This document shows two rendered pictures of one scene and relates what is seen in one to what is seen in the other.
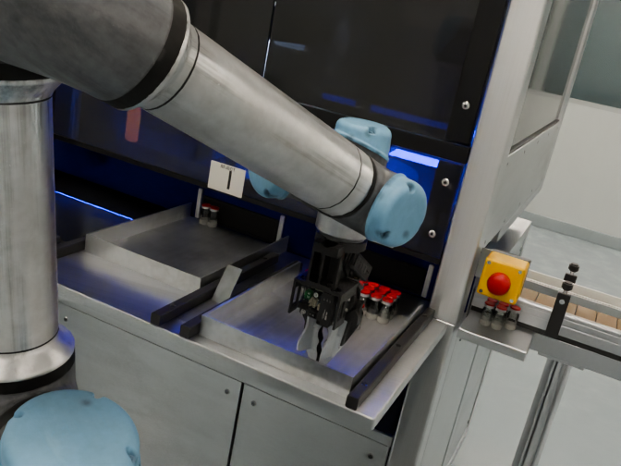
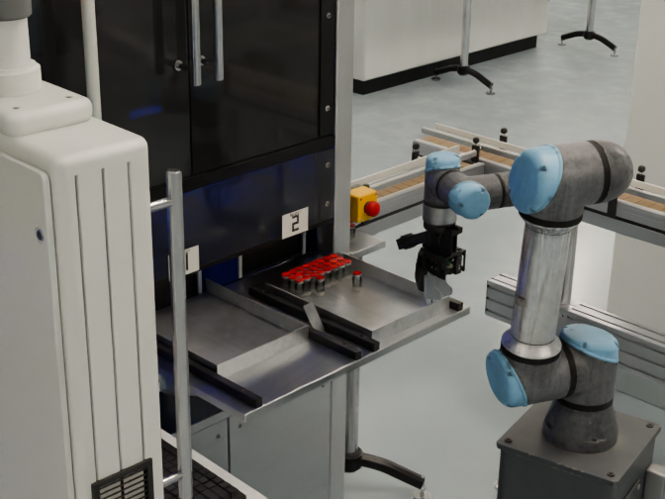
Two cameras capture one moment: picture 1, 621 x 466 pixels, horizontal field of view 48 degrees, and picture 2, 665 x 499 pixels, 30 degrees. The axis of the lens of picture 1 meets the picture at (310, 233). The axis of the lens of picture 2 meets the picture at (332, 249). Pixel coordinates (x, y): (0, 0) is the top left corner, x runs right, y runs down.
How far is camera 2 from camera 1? 2.50 m
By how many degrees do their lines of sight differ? 63
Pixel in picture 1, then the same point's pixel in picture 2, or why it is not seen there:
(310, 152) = not seen: hidden behind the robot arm
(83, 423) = (585, 332)
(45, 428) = (591, 339)
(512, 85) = (348, 82)
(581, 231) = not seen: outside the picture
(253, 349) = (402, 325)
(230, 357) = (402, 338)
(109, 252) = (238, 363)
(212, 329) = (379, 335)
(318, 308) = (450, 266)
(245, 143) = not seen: hidden behind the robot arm
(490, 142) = (344, 124)
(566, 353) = (372, 229)
